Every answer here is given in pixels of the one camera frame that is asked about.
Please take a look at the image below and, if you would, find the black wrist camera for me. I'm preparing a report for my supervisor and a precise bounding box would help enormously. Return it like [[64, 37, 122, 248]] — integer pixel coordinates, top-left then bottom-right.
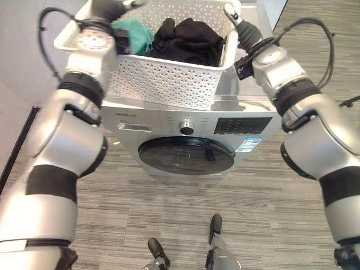
[[235, 55, 255, 82], [112, 28, 132, 56]]

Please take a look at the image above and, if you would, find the robot left leg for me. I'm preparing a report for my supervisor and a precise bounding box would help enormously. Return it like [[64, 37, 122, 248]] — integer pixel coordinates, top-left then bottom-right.
[[147, 237, 171, 270]]

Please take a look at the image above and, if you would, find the blue white energy label sticker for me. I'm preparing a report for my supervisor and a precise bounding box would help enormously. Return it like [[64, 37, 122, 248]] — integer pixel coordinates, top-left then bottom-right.
[[242, 137, 264, 152]]

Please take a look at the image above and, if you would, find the round dark washer door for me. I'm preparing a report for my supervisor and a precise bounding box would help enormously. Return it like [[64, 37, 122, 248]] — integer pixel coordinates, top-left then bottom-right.
[[137, 136, 236, 177]]

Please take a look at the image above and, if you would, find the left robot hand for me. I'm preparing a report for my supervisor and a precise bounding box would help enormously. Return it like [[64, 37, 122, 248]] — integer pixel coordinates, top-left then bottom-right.
[[91, 0, 147, 22]]

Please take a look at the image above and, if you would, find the washer detergent drawer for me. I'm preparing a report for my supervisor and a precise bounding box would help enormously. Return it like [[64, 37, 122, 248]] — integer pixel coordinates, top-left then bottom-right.
[[118, 123, 152, 132]]

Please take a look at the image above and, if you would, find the silver front-load washing machine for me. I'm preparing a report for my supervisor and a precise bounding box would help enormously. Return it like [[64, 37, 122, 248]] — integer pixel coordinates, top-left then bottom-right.
[[100, 4, 284, 181]]

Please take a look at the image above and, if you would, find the silver washer control knob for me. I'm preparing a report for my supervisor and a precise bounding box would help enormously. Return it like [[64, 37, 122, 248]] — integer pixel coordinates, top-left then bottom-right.
[[179, 118, 195, 136]]

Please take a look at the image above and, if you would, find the teal cloth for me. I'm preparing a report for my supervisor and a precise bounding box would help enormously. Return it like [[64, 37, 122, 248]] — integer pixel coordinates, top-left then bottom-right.
[[111, 18, 155, 57]]

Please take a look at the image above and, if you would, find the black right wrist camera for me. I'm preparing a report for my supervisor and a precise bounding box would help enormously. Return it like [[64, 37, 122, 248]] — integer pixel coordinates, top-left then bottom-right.
[[235, 55, 255, 82]]

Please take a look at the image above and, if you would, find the dark baseboard strip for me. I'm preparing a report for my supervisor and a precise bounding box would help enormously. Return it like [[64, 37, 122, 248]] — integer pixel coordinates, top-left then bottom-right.
[[0, 106, 40, 195]]

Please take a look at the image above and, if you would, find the black washer display panel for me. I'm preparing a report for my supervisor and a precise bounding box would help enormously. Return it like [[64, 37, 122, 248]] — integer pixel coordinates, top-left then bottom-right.
[[213, 116, 273, 136]]

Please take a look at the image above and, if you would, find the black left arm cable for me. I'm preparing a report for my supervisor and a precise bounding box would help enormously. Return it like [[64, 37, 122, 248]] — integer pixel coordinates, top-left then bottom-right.
[[38, 7, 113, 79]]

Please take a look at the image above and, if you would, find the white perforated laundry basket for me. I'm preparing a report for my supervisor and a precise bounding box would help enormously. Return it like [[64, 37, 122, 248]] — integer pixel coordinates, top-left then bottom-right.
[[53, 0, 242, 112]]

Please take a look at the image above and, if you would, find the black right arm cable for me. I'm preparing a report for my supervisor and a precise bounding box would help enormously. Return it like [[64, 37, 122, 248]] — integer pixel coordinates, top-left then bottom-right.
[[247, 17, 336, 88]]

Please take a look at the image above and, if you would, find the black floor cable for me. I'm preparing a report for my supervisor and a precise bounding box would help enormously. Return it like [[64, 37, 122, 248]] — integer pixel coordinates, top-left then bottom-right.
[[339, 94, 360, 108]]

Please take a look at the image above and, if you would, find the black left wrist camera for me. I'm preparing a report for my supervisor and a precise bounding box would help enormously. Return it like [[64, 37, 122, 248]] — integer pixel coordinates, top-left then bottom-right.
[[112, 28, 132, 56]]

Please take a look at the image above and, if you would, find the black clothing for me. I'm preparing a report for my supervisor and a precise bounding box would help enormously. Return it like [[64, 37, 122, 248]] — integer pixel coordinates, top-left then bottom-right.
[[146, 18, 226, 68]]

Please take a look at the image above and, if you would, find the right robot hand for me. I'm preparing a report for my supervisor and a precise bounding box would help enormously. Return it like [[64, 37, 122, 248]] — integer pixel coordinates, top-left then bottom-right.
[[224, 2, 265, 51]]

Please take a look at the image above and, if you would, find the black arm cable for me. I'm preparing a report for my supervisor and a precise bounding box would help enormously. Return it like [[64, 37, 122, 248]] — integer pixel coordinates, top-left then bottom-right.
[[38, 7, 113, 79], [247, 17, 336, 88]]

